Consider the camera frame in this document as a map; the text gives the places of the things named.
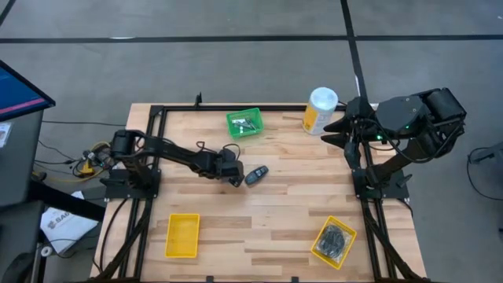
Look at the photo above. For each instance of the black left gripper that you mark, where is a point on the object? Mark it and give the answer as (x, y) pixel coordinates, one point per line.
(230, 165)

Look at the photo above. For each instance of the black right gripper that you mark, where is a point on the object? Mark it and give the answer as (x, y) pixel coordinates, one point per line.
(361, 122)

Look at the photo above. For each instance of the slim clear plastic packet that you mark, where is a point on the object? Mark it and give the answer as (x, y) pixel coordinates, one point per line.
(238, 121)
(250, 126)

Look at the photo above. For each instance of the black item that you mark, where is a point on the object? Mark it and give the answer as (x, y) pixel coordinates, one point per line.
(334, 240)

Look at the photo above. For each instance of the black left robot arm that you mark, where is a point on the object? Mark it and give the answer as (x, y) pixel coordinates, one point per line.
(177, 151)

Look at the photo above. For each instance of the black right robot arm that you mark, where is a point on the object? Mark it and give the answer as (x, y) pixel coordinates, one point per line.
(401, 112)

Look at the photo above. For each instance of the white wipes canister yellow label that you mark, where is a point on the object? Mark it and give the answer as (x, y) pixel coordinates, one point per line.
(320, 106)

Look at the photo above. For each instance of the green plastic basket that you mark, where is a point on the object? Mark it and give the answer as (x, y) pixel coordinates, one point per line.
(235, 133)

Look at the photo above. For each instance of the yellow plastic bin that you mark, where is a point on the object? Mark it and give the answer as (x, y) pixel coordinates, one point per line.
(182, 236)
(335, 263)

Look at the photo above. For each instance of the black stand bar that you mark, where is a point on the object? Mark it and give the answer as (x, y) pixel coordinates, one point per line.
(70, 202)

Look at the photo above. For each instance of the white printed booklet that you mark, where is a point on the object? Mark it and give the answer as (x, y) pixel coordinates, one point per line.
(67, 230)

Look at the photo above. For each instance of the grey cabinet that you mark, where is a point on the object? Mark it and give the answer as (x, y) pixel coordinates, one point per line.
(19, 157)

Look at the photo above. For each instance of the blue screen monitor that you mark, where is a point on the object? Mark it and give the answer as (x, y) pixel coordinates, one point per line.
(15, 94)

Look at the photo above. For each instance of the black aluminium table frame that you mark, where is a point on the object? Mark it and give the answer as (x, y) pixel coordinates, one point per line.
(157, 118)

